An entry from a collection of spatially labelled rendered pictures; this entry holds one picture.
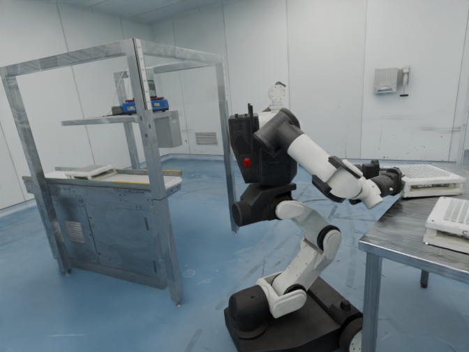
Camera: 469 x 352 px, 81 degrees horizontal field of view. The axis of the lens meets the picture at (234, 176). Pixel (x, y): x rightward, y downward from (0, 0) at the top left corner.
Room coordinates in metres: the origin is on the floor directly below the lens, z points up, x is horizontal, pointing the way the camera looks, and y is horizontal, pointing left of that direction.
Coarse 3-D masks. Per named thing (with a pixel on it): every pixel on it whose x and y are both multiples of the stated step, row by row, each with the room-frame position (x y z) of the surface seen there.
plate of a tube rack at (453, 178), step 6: (438, 168) 1.21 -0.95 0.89; (402, 180) 1.09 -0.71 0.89; (408, 180) 1.08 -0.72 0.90; (414, 180) 1.07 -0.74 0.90; (420, 180) 1.07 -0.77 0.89; (426, 180) 1.06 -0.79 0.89; (432, 180) 1.06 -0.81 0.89; (438, 180) 1.06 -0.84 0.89; (444, 180) 1.06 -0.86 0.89; (450, 180) 1.06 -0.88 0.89; (456, 180) 1.06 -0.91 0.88; (462, 180) 1.06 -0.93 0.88
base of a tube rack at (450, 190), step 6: (402, 186) 1.13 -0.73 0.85; (432, 186) 1.10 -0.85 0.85; (444, 186) 1.09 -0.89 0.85; (450, 186) 1.09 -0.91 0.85; (402, 192) 1.08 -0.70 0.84; (408, 192) 1.07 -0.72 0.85; (414, 192) 1.06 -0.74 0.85; (420, 192) 1.06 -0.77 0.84; (426, 192) 1.06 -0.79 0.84; (432, 192) 1.06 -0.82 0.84; (438, 192) 1.06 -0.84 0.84; (444, 192) 1.06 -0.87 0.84; (450, 192) 1.06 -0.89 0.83; (456, 192) 1.06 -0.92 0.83; (462, 192) 1.05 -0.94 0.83
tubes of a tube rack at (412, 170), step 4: (400, 168) 1.22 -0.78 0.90; (404, 168) 1.22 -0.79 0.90; (408, 168) 1.21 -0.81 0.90; (412, 168) 1.21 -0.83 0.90; (416, 168) 1.20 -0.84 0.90; (420, 168) 1.20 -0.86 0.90; (424, 168) 1.20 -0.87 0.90; (428, 168) 1.20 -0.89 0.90; (432, 168) 1.19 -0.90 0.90; (408, 172) 1.16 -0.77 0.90; (412, 172) 1.16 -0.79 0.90; (416, 172) 1.15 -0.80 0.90; (420, 172) 1.15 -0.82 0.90; (424, 172) 1.14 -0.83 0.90; (428, 172) 1.15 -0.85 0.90; (432, 172) 1.15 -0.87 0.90; (436, 172) 1.15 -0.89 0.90; (412, 176) 1.12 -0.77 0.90; (428, 184) 1.11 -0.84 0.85; (432, 184) 1.11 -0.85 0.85; (436, 184) 1.11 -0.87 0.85; (440, 184) 1.11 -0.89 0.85
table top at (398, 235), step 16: (464, 176) 1.27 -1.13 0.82; (464, 192) 1.08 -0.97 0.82; (400, 208) 0.98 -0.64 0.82; (416, 208) 0.97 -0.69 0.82; (432, 208) 0.96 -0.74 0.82; (384, 224) 0.87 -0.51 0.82; (400, 224) 0.86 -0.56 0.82; (416, 224) 0.85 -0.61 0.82; (368, 240) 0.77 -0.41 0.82; (384, 240) 0.77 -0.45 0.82; (400, 240) 0.76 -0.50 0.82; (416, 240) 0.75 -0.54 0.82; (384, 256) 0.72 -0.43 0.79; (400, 256) 0.69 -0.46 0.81; (416, 256) 0.67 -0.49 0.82; (432, 256) 0.66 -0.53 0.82; (448, 256) 0.66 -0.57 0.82; (464, 256) 0.65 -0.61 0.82; (432, 272) 0.64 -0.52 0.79; (448, 272) 0.61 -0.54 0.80; (464, 272) 0.59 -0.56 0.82
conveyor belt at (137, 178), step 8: (48, 176) 2.19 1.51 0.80; (56, 176) 2.17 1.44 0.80; (64, 176) 2.14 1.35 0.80; (72, 176) 2.12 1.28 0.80; (112, 176) 2.00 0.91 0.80; (120, 176) 1.98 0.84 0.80; (128, 176) 1.95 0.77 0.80; (136, 176) 1.93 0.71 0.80; (144, 176) 1.91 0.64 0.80; (168, 176) 1.85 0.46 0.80; (80, 184) 1.87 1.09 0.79; (88, 184) 1.84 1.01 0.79; (168, 184) 1.69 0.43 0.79; (176, 184) 1.75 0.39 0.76
